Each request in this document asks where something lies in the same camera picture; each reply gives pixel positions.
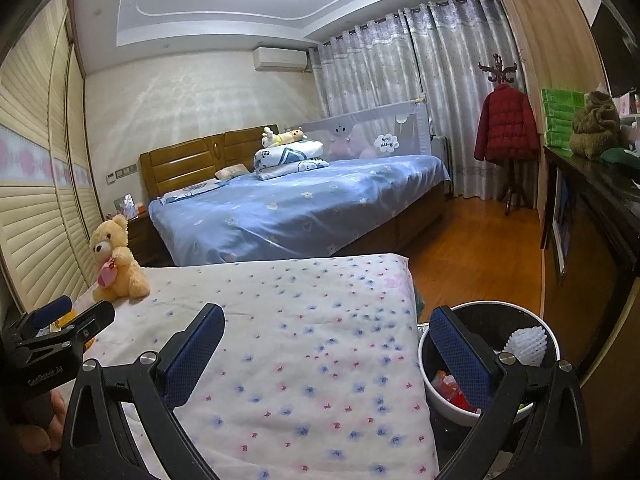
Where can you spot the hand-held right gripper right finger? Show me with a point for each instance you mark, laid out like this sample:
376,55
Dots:
460,360

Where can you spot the white foam fruit net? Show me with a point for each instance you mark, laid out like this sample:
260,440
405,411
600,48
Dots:
524,346

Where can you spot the bed with blue sheet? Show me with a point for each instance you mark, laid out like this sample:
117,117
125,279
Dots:
300,205

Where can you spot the wooden nightstand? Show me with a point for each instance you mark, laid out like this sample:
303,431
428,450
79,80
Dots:
142,240

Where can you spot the yellow teddy bear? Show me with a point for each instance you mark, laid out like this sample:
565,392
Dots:
117,265

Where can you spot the red padded jacket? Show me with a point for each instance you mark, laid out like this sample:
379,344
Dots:
505,125

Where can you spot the framed picture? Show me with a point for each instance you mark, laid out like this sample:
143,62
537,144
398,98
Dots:
562,225

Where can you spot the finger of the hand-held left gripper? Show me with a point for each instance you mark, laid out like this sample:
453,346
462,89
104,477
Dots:
92,320
50,312

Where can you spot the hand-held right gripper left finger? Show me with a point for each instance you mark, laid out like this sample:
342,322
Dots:
195,355

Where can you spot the wooden headboard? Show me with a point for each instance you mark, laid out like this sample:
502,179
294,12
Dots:
185,160

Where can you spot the grey bed guard rail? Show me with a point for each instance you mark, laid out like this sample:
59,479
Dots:
360,132

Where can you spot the green cloth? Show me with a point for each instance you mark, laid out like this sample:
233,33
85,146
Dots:
620,160

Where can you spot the cream louvered wardrobe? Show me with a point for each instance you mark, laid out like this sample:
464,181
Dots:
30,210

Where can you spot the dark television cabinet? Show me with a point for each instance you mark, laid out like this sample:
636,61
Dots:
600,240

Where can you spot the small pillow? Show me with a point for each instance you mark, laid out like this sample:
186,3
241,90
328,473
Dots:
231,171

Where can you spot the blue white pillow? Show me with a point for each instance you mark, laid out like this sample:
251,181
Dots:
285,157

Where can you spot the wall switch panel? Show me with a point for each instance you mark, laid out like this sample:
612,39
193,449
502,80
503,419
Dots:
121,173

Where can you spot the white trash bin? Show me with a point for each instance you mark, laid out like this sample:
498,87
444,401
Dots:
440,400

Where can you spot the stack of green tissue packs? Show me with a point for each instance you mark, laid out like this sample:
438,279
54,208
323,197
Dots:
560,120

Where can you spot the red snack bag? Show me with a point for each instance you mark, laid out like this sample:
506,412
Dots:
452,392

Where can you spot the wooden wardrobe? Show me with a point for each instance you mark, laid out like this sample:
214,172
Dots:
550,35

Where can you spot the person's left hand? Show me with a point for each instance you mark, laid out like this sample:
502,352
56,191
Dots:
52,425

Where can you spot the photo frame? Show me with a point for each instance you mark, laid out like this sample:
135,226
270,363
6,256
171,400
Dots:
125,206

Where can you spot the black television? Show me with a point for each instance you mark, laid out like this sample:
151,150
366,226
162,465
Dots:
617,50

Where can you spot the yellow plush toy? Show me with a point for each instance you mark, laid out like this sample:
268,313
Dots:
287,137

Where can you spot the grey curtains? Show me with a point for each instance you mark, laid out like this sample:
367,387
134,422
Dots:
425,70

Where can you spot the white air conditioner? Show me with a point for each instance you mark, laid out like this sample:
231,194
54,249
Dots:
280,58

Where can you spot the white floral blanket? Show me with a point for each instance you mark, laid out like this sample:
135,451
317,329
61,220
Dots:
300,360

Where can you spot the brown plush toy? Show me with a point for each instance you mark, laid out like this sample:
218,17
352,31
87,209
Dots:
597,125

